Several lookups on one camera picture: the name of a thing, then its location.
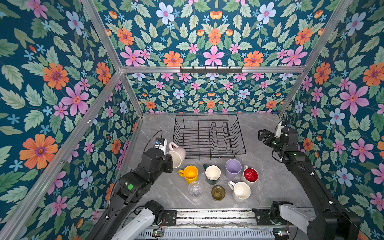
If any aluminium frame post back right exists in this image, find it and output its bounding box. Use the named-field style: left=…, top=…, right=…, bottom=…
left=278, top=0, right=353, bottom=119

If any cream white mug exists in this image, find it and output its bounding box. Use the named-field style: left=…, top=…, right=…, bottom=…
left=228, top=181, right=251, bottom=202

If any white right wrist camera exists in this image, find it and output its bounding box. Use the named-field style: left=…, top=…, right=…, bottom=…
left=275, top=121, right=286, bottom=138

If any black wire dish rack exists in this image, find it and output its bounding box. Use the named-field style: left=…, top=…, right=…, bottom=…
left=173, top=114, right=247, bottom=160

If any olive glass cup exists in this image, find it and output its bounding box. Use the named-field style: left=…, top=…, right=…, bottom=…
left=211, top=185, right=226, bottom=201

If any dark green mug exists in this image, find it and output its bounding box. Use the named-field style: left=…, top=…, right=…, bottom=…
left=203, top=164, right=221, bottom=185

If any yellow mug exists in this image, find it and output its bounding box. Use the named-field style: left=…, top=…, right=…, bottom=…
left=178, top=166, right=199, bottom=185

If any black hook rail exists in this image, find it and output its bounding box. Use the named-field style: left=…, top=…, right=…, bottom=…
left=179, top=66, right=243, bottom=75

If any pale pink mug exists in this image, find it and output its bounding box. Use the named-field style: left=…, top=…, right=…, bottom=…
left=167, top=142, right=186, bottom=169

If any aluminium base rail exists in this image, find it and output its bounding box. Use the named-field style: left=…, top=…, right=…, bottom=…
left=98, top=208, right=340, bottom=240

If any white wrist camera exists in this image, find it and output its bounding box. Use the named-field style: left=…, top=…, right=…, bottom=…
left=154, top=137, right=167, bottom=155
left=275, top=121, right=286, bottom=138

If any aluminium frame post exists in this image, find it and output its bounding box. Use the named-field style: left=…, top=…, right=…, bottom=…
left=278, top=0, right=353, bottom=119
left=82, top=1, right=144, bottom=119

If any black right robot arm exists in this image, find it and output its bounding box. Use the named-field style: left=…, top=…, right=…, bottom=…
left=258, top=127, right=361, bottom=240

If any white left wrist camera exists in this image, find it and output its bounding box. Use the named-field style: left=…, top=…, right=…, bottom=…
left=154, top=137, right=167, bottom=155

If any red inside white mug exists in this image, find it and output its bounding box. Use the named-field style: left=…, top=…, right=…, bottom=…
left=241, top=165, right=259, bottom=186

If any clear glass cup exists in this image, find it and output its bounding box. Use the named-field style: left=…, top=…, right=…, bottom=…
left=188, top=181, right=203, bottom=197

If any lilac cup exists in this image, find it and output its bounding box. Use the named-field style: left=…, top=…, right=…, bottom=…
left=225, top=159, right=243, bottom=180

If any aluminium frame post back left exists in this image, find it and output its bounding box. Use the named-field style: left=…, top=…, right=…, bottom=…
left=82, top=1, right=144, bottom=119

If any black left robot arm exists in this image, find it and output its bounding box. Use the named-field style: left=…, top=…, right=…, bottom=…
left=87, top=148, right=173, bottom=240

